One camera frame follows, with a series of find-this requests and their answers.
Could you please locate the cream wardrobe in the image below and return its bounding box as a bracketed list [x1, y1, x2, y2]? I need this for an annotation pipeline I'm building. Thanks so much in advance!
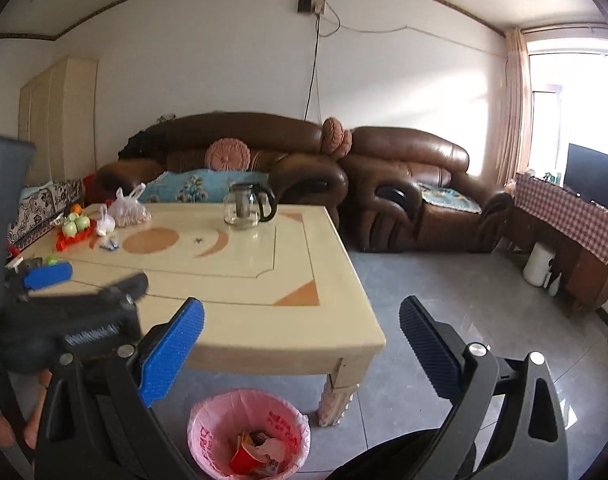
[19, 56, 100, 186]

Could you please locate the red paper cup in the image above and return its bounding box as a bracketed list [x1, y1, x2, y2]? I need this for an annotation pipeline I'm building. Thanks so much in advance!
[228, 437, 265, 477]

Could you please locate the pink-lined waste bin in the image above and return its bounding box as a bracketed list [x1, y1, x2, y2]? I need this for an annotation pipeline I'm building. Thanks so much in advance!
[187, 390, 311, 479]

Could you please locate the glass teapot black handle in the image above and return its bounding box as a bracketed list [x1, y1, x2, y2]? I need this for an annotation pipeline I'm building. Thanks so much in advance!
[222, 181, 277, 231]

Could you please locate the thick pink round cushion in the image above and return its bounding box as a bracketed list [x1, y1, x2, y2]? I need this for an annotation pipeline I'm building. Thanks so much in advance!
[320, 117, 353, 160]

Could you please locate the white floor container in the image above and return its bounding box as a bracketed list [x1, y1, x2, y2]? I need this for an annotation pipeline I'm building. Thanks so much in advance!
[523, 241, 555, 287]

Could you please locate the black wall cable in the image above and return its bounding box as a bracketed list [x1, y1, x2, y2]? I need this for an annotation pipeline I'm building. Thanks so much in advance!
[304, 0, 342, 121]

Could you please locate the black television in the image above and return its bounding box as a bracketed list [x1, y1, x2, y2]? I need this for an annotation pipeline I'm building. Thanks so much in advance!
[565, 143, 608, 211]

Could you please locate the red checked tablecloth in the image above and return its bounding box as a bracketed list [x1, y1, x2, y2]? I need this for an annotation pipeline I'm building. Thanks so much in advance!
[514, 172, 608, 266]

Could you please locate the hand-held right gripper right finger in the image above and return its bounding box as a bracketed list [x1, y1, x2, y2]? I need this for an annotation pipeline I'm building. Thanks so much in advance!
[399, 295, 570, 480]

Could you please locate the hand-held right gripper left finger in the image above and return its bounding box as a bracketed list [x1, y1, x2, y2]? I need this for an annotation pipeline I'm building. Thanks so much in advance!
[34, 297, 206, 480]

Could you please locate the small white plastic bag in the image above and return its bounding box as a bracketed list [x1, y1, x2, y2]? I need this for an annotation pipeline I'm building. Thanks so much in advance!
[95, 205, 116, 237]

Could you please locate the blue armchair seat cover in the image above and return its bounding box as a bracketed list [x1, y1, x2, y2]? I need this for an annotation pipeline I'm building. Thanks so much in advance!
[418, 181, 483, 213]

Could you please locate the person's left forearm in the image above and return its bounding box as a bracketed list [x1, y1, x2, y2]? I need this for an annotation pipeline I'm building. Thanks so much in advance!
[23, 370, 52, 453]

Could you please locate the red tray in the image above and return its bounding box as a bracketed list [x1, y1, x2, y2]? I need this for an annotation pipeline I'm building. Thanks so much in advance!
[54, 217, 97, 252]

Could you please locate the flat pink round cushion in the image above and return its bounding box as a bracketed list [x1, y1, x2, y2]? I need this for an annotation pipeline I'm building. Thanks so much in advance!
[205, 137, 251, 172]

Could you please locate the red cloth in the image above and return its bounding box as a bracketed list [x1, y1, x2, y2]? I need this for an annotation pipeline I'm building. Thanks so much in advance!
[82, 174, 105, 206]

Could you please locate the cream coffee table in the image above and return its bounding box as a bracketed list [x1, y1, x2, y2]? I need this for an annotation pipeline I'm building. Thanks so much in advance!
[4, 202, 387, 428]

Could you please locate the plastic bag of nuts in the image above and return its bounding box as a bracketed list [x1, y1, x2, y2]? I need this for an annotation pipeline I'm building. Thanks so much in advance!
[107, 183, 152, 228]

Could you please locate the window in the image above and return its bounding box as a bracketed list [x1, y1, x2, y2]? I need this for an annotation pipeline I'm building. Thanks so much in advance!
[526, 30, 608, 196]

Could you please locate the pink curtain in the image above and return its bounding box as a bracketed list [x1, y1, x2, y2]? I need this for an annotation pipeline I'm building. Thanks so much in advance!
[494, 27, 532, 186]

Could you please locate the brown leather armchair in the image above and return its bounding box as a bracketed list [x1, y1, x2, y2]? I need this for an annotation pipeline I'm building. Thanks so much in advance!
[340, 126, 514, 254]

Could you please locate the black clothing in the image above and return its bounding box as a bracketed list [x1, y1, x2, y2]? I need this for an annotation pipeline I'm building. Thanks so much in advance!
[118, 130, 167, 161]

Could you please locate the brown leather sofa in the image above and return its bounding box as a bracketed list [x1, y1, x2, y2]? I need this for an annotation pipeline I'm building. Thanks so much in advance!
[93, 112, 350, 231]

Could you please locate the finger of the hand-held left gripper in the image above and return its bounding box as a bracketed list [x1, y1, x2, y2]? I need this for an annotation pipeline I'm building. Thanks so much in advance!
[91, 272, 150, 306]
[6, 261, 75, 301]

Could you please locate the black floral patterned blanket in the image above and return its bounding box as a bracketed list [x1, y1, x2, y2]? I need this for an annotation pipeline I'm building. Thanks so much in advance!
[6, 179, 85, 248]

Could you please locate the blue floral sofa cover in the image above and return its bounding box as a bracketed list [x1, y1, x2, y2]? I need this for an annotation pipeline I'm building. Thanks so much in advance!
[139, 170, 270, 204]

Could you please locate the wooden side cabinet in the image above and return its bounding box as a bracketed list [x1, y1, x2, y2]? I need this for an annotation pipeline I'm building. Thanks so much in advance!
[506, 205, 608, 311]

